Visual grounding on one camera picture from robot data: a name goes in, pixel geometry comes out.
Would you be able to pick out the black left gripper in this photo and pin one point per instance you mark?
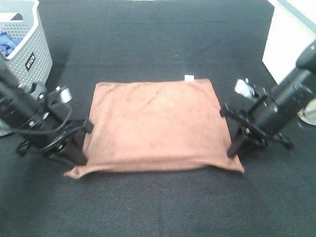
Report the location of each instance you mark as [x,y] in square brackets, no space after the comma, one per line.
[54,137]

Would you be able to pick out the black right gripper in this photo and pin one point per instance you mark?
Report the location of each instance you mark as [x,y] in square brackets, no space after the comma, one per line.
[249,132]

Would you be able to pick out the brown microfibre towel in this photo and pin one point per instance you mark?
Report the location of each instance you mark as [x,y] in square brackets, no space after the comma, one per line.
[155,126]

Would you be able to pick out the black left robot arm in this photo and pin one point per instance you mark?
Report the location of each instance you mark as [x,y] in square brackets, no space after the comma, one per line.
[16,105]

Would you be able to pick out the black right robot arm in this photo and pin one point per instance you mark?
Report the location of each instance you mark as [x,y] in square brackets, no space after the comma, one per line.
[264,121]

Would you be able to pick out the grey perforated laundry basket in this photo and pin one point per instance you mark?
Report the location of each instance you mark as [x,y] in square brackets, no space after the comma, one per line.
[30,60]

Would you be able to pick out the black table cover cloth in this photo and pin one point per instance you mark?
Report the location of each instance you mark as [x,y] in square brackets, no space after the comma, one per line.
[124,41]

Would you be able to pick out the white plastic basket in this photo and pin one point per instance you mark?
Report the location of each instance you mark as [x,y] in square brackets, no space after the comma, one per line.
[292,29]

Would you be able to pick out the blue cloth in basket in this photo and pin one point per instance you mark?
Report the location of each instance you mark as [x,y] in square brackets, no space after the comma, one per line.
[8,44]

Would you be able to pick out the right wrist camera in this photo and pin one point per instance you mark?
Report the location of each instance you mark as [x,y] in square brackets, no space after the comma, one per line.
[245,89]

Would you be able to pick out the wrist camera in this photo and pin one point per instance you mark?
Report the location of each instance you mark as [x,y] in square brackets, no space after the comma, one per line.
[245,89]
[60,96]

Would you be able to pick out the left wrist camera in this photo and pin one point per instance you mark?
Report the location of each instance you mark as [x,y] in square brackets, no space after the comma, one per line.
[60,96]

